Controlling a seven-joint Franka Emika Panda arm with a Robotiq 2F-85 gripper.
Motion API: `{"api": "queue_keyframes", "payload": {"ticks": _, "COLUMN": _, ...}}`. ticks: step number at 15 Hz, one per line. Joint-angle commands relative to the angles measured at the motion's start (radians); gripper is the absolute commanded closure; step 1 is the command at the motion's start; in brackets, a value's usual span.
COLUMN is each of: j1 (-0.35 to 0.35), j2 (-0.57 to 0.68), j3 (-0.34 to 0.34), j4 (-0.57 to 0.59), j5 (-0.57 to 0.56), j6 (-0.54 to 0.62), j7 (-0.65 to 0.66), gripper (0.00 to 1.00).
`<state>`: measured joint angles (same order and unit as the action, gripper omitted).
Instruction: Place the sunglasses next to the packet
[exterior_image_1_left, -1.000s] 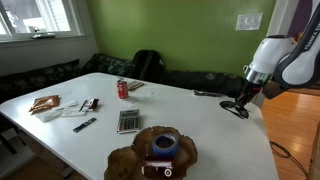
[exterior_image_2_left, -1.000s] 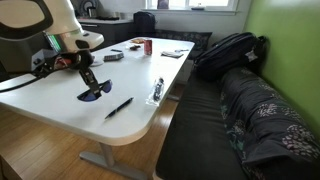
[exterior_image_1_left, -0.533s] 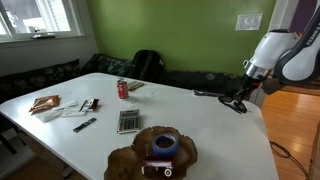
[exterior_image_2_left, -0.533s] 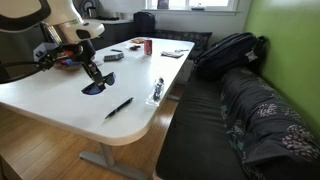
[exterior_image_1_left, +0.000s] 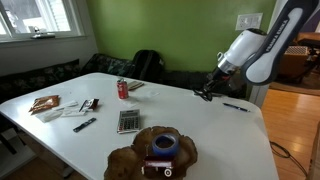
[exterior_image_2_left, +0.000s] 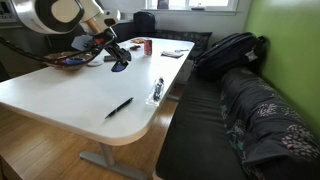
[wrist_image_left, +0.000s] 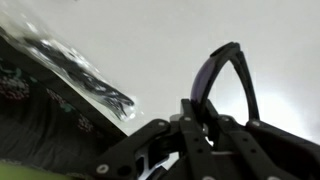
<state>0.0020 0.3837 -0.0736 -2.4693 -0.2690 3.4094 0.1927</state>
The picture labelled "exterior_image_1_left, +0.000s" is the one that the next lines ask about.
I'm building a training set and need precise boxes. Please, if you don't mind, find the dark windowsill tray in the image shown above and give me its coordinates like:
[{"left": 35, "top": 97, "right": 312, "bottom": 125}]
[{"left": 30, "top": 26, "right": 57, "bottom": 40}]

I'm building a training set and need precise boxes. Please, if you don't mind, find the grey calculator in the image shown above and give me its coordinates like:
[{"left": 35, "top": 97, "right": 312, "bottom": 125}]
[{"left": 116, "top": 108, "right": 142, "bottom": 135}]

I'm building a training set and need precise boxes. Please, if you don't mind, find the red soda can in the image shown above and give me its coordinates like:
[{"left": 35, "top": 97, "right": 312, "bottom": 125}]
[{"left": 116, "top": 77, "right": 130, "bottom": 100}]

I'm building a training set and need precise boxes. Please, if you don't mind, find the black backpack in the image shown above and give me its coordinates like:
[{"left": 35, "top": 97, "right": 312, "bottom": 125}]
[{"left": 131, "top": 49, "right": 166, "bottom": 84}]

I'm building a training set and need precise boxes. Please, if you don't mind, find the orange snack packet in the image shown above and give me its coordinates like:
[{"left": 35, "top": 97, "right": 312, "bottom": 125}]
[{"left": 28, "top": 94, "right": 61, "bottom": 114}]

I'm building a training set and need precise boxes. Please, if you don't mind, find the black pen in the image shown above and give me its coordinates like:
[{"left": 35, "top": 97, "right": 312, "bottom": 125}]
[{"left": 222, "top": 102, "right": 251, "bottom": 113}]

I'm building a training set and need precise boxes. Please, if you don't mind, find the black floor cable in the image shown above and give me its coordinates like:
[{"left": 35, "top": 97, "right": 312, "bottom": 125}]
[{"left": 268, "top": 140, "right": 310, "bottom": 178}]

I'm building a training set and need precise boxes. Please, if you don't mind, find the white framed window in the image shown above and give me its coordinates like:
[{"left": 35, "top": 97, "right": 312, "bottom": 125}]
[{"left": 0, "top": 0, "right": 86, "bottom": 43}]

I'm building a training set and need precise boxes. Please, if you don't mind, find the black and white snack packet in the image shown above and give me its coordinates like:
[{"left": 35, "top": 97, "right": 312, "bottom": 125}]
[{"left": 78, "top": 98, "right": 101, "bottom": 113}]

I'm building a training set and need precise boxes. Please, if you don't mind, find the orange armchair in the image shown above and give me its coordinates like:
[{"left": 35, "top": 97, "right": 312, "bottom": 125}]
[{"left": 276, "top": 45, "right": 313, "bottom": 85}]

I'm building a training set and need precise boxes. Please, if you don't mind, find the white light switch plate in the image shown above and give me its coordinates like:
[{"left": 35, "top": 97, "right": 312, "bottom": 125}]
[{"left": 234, "top": 12, "right": 264, "bottom": 32}]

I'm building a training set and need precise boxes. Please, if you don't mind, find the flat black bar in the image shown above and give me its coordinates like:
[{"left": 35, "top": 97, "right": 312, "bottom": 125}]
[{"left": 72, "top": 117, "right": 98, "bottom": 134}]

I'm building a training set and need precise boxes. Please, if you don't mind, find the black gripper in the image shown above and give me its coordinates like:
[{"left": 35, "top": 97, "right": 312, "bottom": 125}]
[{"left": 200, "top": 67, "right": 232, "bottom": 101}]

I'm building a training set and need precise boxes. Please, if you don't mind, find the dark floral bench cushion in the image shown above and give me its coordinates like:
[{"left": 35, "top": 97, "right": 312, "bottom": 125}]
[{"left": 0, "top": 58, "right": 81, "bottom": 103}]

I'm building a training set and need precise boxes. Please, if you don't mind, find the red toy wagon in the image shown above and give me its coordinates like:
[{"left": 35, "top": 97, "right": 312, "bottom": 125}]
[{"left": 140, "top": 154, "right": 176, "bottom": 178}]

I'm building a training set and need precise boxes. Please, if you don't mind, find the blue tape roll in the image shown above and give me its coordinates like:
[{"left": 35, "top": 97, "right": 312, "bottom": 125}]
[{"left": 151, "top": 132, "right": 180, "bottom": 158}]

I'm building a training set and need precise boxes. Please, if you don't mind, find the short dark floral cushion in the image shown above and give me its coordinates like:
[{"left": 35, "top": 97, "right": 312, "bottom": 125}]
[{"left": 80, "top": 52, "right": 136, "bottom": 79}]

